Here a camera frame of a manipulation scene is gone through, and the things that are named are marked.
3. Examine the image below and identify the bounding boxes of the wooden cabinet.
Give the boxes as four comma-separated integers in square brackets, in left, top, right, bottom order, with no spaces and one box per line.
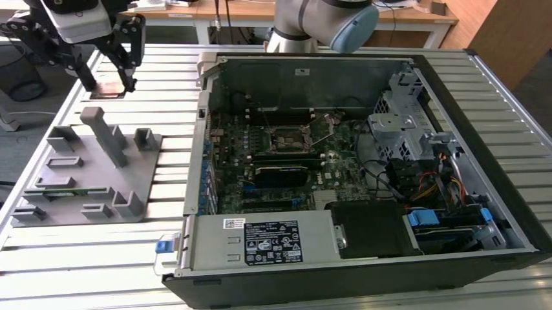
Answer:
[438,0,552,91]

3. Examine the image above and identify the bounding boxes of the black mesh waste basket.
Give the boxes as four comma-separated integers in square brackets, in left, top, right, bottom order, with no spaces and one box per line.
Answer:
[0,41,48,103]

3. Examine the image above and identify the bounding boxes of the grey plastic parts rack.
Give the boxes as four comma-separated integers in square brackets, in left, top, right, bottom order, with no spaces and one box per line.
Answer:
[7,107,164,226]

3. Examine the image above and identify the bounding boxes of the blue disk carrier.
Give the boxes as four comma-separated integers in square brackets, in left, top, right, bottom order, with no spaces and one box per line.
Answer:
[407,209,440,229]

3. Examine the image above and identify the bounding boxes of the grey metal stand foot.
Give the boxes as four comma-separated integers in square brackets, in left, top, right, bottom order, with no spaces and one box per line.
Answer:
[0,105,21,132]

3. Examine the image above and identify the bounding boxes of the black expansion slot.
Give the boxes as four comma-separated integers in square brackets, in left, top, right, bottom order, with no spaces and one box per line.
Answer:
[239,199,295,210]

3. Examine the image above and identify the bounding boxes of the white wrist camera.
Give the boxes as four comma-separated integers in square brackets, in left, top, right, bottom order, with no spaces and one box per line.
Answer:
[42,0,114,45]

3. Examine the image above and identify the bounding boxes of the black graphics card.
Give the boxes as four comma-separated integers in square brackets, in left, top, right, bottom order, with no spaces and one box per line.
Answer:
[251,164,309,189]

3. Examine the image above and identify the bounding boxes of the silver power supply unit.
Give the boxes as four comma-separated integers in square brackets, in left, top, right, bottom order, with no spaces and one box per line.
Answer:
[173,211,342,272]

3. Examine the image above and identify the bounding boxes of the black plastic fan shroud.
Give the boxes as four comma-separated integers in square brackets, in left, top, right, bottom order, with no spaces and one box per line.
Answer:
[330,200,423,261]

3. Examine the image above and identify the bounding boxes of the silver chipset heatsink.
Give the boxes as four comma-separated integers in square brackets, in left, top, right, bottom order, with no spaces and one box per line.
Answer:
[309,189,339,208]

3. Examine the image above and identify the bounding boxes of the silver metal drive cage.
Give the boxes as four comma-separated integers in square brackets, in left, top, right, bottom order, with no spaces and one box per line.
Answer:
[366,72,436,161]

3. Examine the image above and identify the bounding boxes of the black open PC case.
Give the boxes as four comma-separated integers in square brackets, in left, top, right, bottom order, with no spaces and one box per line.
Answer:
[161,50,552,309]

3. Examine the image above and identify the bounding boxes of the green RAM stick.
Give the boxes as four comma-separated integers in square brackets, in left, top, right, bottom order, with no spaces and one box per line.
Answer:
[42,189,106,198]

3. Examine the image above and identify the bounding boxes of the wooden desk white frame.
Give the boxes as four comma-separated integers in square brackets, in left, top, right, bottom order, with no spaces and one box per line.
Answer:
[193,0,461,49]
[106,0,212,45]

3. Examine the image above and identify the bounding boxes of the grey case latch handle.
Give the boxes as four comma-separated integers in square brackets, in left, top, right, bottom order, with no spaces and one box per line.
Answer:
[196,51,221,88]

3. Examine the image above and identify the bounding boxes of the green motherboard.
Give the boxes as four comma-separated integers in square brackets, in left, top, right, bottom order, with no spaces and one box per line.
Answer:
[201,109,388,216]

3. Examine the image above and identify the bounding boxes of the silver CPU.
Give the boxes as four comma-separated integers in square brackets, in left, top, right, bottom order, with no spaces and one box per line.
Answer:
[90,80,129,99]

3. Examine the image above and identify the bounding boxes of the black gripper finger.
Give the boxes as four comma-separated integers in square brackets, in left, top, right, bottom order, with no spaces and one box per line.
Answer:
[6,11,98,92]
[96,14,146,94]

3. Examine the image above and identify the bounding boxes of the metal socket cover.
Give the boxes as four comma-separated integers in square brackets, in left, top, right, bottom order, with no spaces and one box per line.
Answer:
[300,111,346,147]

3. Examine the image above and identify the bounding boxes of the yellow red power wires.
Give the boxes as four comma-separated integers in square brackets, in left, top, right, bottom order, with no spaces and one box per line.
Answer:
[404,170,469,207]

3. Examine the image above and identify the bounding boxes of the black CPU socket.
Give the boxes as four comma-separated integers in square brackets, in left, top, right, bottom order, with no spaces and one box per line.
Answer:
[265,125,313,154]

